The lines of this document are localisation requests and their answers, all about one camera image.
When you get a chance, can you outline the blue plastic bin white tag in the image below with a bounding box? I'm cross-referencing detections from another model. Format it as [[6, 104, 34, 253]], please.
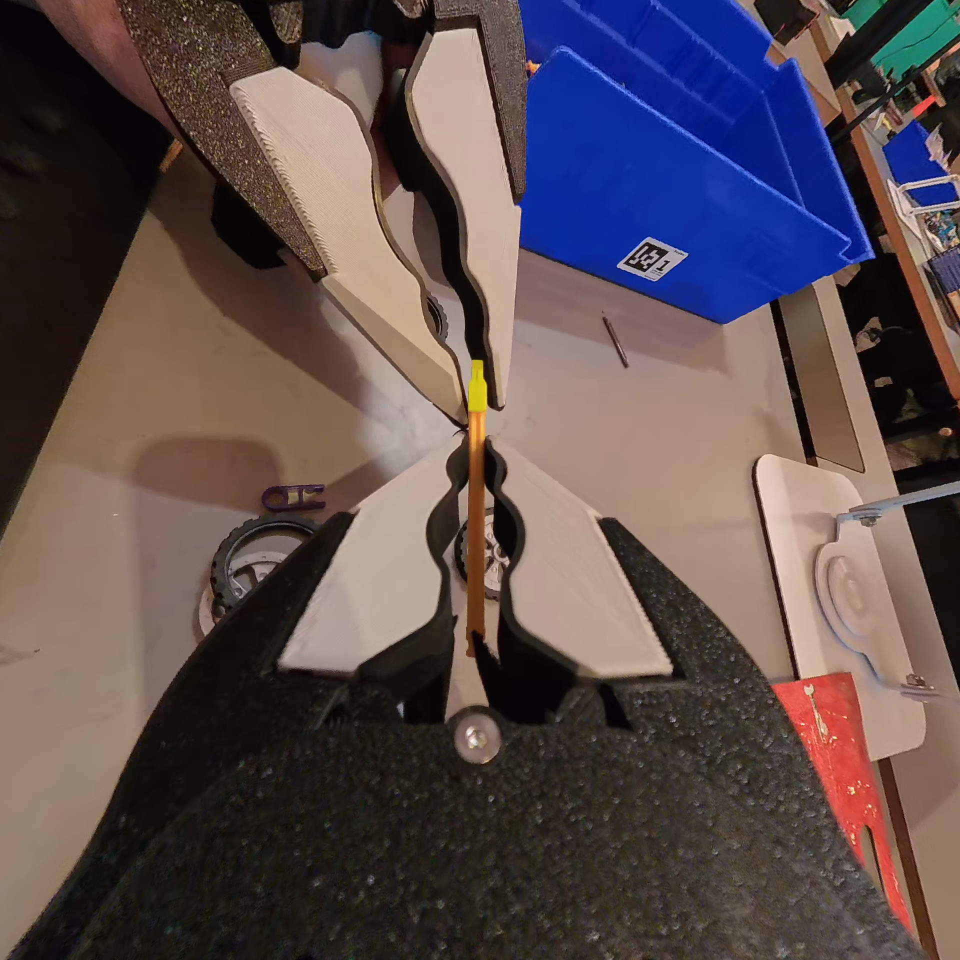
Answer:
[[517, 0, 876, 325]]

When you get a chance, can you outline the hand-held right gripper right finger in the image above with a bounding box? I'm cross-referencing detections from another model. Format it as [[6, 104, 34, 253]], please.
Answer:
[[486, 437, 675, 685]]

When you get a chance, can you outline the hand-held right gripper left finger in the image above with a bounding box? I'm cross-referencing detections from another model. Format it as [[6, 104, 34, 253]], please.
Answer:
[[276, 433, 462, 695]]

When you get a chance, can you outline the purple plastic connector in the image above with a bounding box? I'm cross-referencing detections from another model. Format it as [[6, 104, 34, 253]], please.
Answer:
[[261, 483, 328, 516]]

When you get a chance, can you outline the grey toy wheel black tire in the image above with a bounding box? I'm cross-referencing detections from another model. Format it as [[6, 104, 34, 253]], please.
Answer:
[[455, 508, 520, 603]]

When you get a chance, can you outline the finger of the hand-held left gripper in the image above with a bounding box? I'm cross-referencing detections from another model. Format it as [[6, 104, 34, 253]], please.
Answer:
[[227, 66, 470, 426], [388, 21, 524, 412]]

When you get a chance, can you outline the toy wheel with white ring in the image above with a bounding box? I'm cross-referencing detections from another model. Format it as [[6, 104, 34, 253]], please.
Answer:
[[197, 516, 320, 640]]

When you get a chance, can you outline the white document stand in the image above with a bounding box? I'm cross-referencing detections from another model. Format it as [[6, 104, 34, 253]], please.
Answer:
[[752, 452, 960, 760]]

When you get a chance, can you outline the orange plastic rod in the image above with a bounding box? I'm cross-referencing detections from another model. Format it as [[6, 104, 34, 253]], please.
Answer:
[[463, 408, 490, 660]]

